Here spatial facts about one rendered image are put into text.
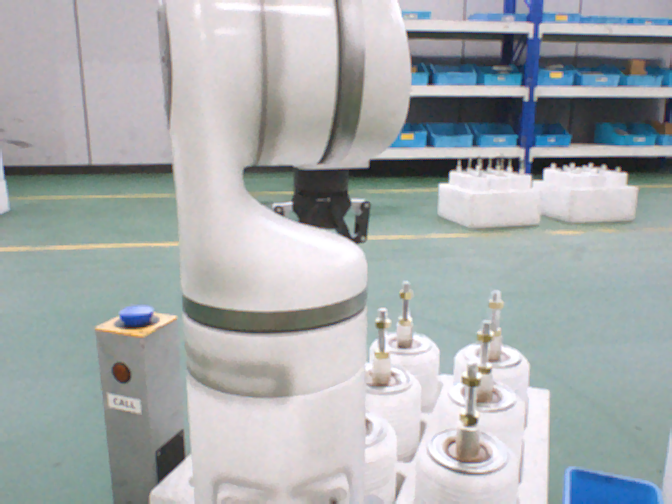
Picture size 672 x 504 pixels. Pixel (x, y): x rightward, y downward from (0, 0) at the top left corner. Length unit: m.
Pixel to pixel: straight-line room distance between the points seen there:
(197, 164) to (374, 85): 0.08
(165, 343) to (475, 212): 2.36
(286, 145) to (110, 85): 5.68
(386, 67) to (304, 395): 0.15
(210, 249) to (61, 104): 5.80
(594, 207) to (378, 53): 3.11
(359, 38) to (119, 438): 0.64
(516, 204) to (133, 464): 2.54
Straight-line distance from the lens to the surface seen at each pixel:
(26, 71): 6.12
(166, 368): 0.76
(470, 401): 0.56
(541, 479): 0.70
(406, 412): 0.69
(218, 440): 0.29
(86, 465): 1.09
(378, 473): 0.60
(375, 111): 0.25
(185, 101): 0.24
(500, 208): 3.03
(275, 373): 0.26
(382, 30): 0.25
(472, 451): 0.58
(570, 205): 3.25
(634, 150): 6.15
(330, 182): 0.76
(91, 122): 5.97
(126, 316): 0.74
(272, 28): 0.24
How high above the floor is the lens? 0.56
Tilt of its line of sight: 14 degrees down
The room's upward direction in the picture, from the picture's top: straight up
